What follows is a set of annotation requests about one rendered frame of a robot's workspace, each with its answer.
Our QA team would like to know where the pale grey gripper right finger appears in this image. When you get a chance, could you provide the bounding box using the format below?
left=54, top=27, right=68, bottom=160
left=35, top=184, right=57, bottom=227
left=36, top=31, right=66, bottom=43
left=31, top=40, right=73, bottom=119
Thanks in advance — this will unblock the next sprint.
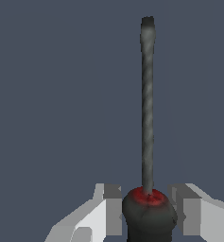
left=167, top=182, right=224, bottom=242

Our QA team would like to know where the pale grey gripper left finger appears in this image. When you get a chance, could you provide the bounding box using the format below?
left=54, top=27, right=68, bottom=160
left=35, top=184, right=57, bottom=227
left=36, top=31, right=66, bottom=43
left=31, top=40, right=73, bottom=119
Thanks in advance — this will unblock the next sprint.
left=43, top=182, right=123, bottom=242

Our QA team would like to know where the black red-collared screwdriver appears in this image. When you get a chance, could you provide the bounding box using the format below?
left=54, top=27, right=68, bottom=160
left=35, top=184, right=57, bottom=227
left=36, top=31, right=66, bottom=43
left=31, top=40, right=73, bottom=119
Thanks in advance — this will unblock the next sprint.
left=121, top=15, right=179, bottom=242

